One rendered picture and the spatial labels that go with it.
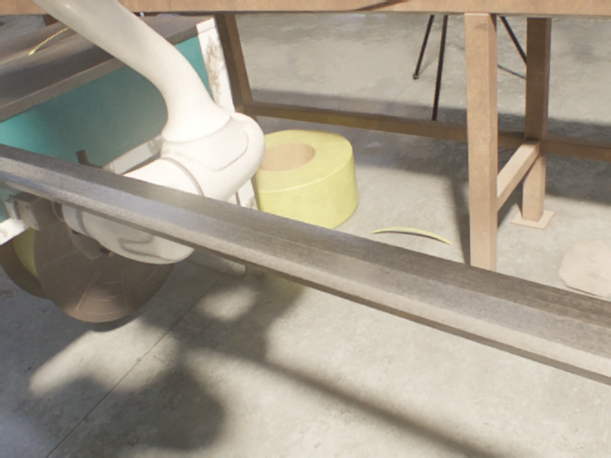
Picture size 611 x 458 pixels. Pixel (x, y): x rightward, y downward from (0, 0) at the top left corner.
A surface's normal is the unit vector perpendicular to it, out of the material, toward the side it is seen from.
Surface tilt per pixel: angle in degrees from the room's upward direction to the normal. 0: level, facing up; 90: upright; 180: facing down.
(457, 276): 0
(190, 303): 0
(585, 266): 13
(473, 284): 0
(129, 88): 90
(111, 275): 90
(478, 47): 90
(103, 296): 90
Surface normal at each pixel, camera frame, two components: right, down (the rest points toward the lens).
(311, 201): 0.34, 0.46
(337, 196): 0.72, 0.28
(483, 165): -0.55, 0.51
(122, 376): -0.15, -0.84
